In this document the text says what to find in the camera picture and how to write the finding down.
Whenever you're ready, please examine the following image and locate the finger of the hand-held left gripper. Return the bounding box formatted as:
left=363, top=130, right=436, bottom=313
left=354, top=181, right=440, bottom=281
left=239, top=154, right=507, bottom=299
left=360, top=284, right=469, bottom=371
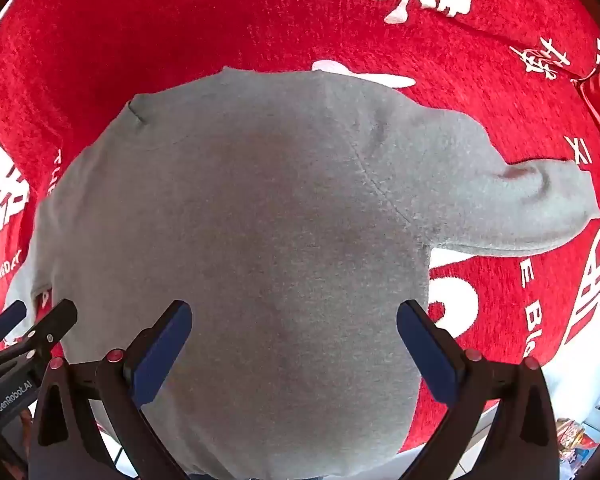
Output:
left=0, top=298, right=79, bottom=367
left=0, top=299, right=28, bottom=357

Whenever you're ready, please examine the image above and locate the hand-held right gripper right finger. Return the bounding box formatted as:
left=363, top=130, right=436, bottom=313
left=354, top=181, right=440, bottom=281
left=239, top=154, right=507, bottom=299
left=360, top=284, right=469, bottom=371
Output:
left=396, top=299, right=562, bottom=480

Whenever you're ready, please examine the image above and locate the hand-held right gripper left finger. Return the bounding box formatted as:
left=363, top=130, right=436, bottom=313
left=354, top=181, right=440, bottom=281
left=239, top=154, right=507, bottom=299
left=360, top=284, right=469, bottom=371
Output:
left=27, top=300, right=193, bottom=480

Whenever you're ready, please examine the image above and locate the grey sweater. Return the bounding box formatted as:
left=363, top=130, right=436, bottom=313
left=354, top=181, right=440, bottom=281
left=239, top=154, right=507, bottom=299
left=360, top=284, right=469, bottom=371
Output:
left=2, top=67, right=600, bottom=480

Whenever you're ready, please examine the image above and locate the colourful packet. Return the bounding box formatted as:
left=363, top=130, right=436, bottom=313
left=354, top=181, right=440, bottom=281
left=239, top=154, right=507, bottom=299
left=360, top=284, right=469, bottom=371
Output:
left=555, top=417, right=600, bottom=463

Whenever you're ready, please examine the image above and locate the red printed blanket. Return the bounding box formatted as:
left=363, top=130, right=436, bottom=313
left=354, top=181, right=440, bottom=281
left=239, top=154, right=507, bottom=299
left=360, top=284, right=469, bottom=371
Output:
left=0, top=0, right=600, bottom=453

